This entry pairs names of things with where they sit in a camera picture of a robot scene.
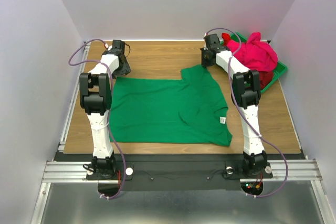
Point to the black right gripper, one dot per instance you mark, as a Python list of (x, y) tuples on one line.
[(206, 60)]

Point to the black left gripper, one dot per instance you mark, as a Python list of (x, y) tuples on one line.
[(126, 70)]

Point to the green t shirt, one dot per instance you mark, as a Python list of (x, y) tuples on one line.
[(191, 110)]

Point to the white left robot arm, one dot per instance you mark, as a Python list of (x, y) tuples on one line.
[(96, 100)]

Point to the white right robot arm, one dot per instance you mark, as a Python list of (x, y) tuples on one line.
[(246, 94)]

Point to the pink t shirt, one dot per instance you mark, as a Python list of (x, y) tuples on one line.
[(252, 53)]

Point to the green plastic bin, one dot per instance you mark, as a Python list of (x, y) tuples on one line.
[(256, 54)]

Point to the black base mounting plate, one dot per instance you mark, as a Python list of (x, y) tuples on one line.
[(184, 172)]

